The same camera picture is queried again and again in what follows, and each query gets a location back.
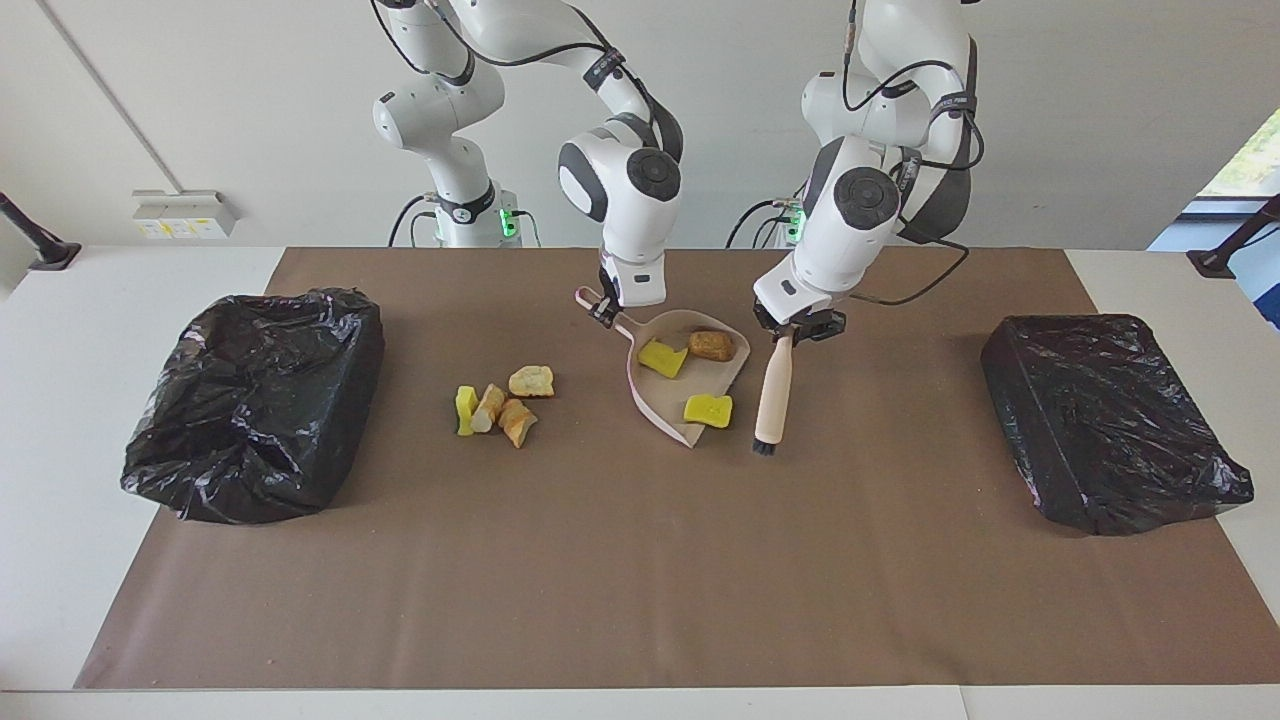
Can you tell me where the beige handle black bristle brush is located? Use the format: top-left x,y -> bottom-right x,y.
752,335 -> 795,457

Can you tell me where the yellow wedge sponge piece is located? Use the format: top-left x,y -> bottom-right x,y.
638,340 -> 690,379

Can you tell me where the pale pink plastic dustpan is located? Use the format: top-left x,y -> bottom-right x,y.
575,286 -> 751,449

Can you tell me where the orange crust ridged bread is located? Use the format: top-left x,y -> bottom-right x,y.
498,398 -> 539,449

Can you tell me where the smooth black bag bin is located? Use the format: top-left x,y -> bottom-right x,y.
980,314 -> 1255,538

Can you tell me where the crumpled black bag bin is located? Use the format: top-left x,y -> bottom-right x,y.
120,287 -> 386,526

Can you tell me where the brown paper table mat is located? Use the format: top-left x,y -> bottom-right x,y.
75,247 -> 1280,691

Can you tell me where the black stand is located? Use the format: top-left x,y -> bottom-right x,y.
1187,193 -> 1280,279
0,190 -> 83,272

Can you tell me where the window with green view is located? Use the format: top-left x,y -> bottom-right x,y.
1195,105 -> 1280,198

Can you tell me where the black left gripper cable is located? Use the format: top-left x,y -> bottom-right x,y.
842,0 -> 986,307

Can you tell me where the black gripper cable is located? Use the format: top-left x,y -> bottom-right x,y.
370,0 -> 626,81
842,0 -> 986,307

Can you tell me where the black left base cable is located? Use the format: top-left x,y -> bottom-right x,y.
725,180 -> 811,249

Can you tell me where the black base cable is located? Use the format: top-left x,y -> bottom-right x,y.
388,193 -> 441,248
725,180 -> 811,249

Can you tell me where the black right base cable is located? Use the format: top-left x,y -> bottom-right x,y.
388,193 -> 441,248

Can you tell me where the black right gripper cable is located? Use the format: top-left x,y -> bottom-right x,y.
370,0 -> 626,81

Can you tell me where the white wall socket box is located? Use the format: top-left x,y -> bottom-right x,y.
132,190 -> 239,239

